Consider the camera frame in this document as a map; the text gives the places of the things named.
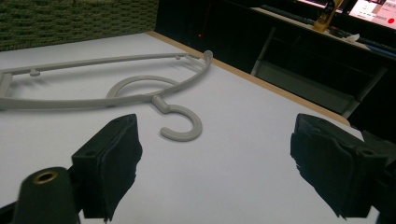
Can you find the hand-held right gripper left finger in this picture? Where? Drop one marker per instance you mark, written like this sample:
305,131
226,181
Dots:
106,168

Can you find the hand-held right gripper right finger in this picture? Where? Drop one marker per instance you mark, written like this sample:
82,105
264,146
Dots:
336,168

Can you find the grey plastic clothes hanger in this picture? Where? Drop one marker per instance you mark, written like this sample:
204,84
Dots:
93,101

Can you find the white crumpled object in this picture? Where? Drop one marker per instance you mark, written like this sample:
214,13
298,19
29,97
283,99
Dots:
353,38

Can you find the green textured curtain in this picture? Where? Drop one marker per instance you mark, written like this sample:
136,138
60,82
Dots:
74,21

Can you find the yellow stand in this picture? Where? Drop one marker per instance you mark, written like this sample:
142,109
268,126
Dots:
325,15

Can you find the computer monitor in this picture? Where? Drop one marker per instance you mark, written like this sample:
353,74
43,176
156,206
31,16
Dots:
373,11

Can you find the grey metal stand frame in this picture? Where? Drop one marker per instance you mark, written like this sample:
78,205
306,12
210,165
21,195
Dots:
311,84

